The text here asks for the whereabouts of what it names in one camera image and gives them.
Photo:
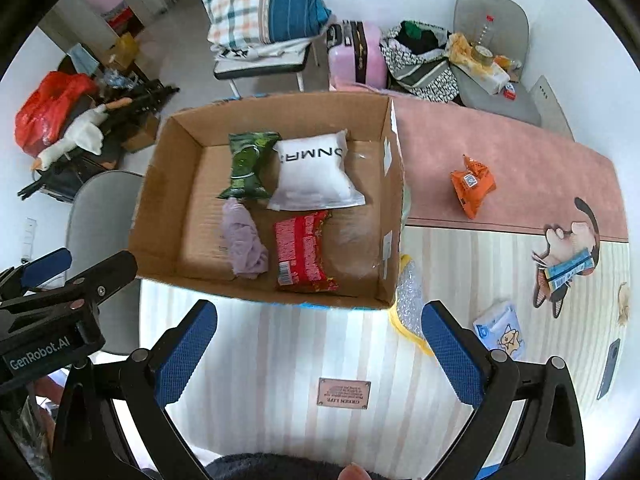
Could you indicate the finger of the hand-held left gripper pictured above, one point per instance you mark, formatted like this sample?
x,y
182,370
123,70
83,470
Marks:
x,y
45,266
107,269

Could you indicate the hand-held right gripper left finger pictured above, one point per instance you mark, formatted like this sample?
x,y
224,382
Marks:
x,y
187,355

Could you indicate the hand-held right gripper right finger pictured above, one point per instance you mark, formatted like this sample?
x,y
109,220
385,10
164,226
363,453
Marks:
x,y
450,355

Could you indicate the person's right hand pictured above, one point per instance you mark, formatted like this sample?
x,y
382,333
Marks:
x,y
353,473

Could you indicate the grey chair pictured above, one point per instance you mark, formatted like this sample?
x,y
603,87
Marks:
x,y
102,220
492,15

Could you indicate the blue white tissue packet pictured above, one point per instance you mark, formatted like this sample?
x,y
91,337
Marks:
x,y
500,330

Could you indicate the yellow bubble mailer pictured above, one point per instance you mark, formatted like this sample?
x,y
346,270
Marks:
x,y
410,305

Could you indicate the open cardboard box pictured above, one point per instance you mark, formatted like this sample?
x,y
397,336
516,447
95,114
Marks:
x,y
200,230

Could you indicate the purple cloth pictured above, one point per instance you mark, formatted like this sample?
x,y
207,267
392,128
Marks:
x,y
242,240

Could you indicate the white goose plush toy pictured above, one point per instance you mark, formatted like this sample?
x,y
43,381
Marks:
x,y
82,132

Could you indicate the dark fleece sleeve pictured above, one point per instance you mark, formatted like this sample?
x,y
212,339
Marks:
x,y
270,467

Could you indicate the small brown cardboard box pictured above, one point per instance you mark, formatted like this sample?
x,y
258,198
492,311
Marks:
x,y
142,132

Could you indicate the clear plastic bag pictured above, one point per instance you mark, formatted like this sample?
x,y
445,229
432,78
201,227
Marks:
x,y
355,242

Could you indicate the blue striped wrapped bar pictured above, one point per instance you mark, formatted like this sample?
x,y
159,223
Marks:
x,y
570,269

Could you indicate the red snack packet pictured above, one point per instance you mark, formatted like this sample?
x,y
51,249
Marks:
x,y
302,252

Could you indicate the dark phone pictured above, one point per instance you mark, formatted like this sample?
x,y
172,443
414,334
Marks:
x,y
609,367

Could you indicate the red plastic bag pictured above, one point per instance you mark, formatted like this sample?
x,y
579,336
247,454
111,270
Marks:
x,y
47,105

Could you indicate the orange snack packet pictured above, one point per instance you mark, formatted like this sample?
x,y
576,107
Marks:
x,y
472,185

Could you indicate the green snack packet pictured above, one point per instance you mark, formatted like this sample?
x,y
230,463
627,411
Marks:
x,y
247,165

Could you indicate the black tripod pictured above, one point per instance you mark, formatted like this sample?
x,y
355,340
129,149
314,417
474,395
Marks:
x,y
142,97

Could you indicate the blue face mask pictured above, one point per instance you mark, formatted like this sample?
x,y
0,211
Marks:
x,y
84,59

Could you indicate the yellow box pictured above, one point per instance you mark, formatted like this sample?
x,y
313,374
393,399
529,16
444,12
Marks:
x,y
125,50

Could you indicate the white pillow packet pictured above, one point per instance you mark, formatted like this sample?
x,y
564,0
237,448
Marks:
x,y
312,172

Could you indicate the white metal chair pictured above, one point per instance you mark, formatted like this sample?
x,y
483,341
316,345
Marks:
x,y
260,67

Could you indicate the black white patterned bag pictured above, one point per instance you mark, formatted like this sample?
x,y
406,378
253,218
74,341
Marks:
x,y
425,72

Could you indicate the plaid quilt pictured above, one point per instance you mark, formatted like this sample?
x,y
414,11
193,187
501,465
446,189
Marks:
x,y
235,2

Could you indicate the yellow plastic bag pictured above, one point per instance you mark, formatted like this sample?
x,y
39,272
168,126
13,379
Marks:
x,y
462,52

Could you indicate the tape roll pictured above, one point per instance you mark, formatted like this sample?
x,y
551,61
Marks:
x,y
482,52

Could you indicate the pink suitcase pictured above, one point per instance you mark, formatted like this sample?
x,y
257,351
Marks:
x,y
357,52

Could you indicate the blue pillow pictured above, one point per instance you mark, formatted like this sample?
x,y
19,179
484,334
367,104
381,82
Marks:
x,y
295,5

